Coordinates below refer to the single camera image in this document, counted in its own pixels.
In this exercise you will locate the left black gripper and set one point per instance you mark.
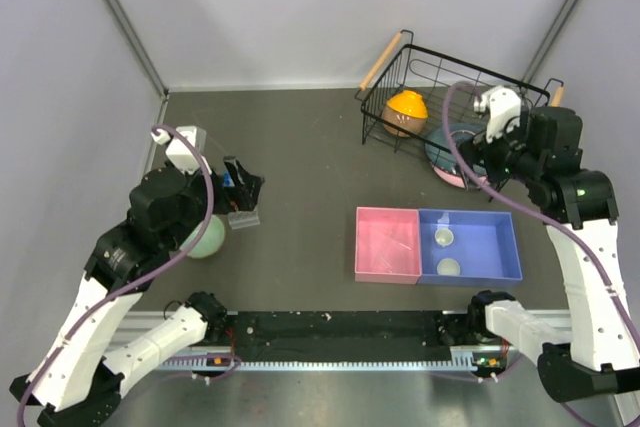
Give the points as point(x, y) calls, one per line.
point(230, 198)

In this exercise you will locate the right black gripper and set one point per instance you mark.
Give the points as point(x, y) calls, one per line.
point(477, 148)

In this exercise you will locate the white crucible cup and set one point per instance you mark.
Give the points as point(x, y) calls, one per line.
point(443, 236)

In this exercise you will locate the white crucible lid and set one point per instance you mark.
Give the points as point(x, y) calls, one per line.
point(448, 267)

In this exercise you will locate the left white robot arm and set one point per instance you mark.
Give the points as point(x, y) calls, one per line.
point(81, 382)

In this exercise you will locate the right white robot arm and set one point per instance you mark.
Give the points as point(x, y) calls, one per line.
point(575, 257)

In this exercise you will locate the clear test tube rack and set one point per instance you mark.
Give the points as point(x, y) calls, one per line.
point(243, 219)

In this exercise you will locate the pink plate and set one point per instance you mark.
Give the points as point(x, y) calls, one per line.
point(455, 180)

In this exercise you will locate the dark blue plate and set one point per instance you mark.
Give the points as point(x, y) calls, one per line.
point(437, 149)

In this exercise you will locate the light green plate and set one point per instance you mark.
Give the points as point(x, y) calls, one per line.
point(211, 241)

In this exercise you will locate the blue plastic bin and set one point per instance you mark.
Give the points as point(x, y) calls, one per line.
point(484, 245)

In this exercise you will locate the orange and brown bowl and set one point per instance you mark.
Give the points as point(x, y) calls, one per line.
point(405, 113)

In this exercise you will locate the pink plastic bin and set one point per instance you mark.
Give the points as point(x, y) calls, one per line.
point(387, 246)

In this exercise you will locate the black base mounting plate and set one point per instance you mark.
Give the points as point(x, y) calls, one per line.
point(347, 336)

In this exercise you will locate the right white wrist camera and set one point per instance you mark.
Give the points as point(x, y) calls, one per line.
point(502, 105)

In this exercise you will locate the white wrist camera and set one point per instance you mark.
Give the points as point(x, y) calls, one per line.
point(502, 105)
point(177, 152)

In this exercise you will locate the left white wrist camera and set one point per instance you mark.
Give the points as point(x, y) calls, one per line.
point(177, 152)

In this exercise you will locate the black wire dish basket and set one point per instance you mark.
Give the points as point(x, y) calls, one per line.
point(405, 65)

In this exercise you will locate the aluminium frame rail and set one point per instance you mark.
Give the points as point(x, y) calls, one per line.
point(601, 353)

